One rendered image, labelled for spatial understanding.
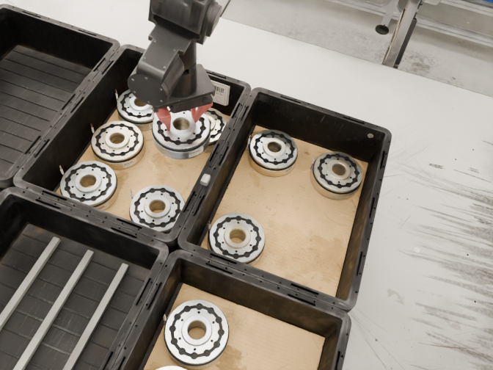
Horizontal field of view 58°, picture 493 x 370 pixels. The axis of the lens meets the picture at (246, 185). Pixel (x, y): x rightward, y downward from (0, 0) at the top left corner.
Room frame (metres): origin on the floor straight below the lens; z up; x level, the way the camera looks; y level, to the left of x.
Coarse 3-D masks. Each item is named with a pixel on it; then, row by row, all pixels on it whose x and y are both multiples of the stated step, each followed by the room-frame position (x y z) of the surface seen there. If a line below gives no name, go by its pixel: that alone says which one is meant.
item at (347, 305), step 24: (288, 96) 0.68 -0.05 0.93; (240, 120) 0.59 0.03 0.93; (360, 120) 0.65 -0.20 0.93; (384, 144) 0.60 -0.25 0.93; (216, 168) 0.47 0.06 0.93; (384, 168) 0.54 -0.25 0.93; (192, 216) 0.36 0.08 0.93; (360, 240) 0.38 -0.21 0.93; (240, 264) 0.29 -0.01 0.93; (360, 264) 0.33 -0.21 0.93; (288, 288) 0.27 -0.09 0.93
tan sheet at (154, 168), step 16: (80, 160) 0.49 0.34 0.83; (144, 160) 0.52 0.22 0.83; (160, 160) 0.53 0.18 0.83; (176, 160) 0.54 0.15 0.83; (192, 160) 0.55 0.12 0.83; (128, 176) 0.48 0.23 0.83; (144, 176) 0.48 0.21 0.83; (160, 176) 0.49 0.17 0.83; (176, 176) 0.50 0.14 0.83; (192, 176) 0.51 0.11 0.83; (128, 192) 0.44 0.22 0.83; (112, 208) 0.40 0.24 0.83; (128, 208) 0.41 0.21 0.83
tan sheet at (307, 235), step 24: (312, 144) 0.65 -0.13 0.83; (240, 168) 0.55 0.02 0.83; (240, 192) 0.49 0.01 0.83; (264, 192) 0.50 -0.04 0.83; (288, 192) 0.51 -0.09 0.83; (312, 192) 0.52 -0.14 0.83; (360, 192) 0.54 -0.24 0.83; (216, 216) 0.42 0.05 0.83; (264, 216) 0.44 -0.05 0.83; (288, 216) 0.45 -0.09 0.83; (312, 216) 0.46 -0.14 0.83; (336, 216) 0.47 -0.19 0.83; (240, 240) 0.38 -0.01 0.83; (288, 240) 0.40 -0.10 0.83; (312, 240) 0.41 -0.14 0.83; (336, 240) 0.42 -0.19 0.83; (264, 264) 0.34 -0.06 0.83; (288, 264) 0.35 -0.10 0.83; (312, 264) 0.36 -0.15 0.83; (336, 264) 0.37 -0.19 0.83; (312, 288) 0.32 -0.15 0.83; (336, 288) 0.32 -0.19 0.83
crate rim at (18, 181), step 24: (120, 48) 0.73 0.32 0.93; (144, 48) 0.74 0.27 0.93; (240, 96) 0.65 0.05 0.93; (48, 144) 0.45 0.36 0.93; (216, 144) 0.52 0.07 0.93; (24, 168) 0.39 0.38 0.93; (48, 192) 0.35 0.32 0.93; (192, 192) 0.41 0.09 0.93; (96, 216) 0.33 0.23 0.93; (168, 240) 0.31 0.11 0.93
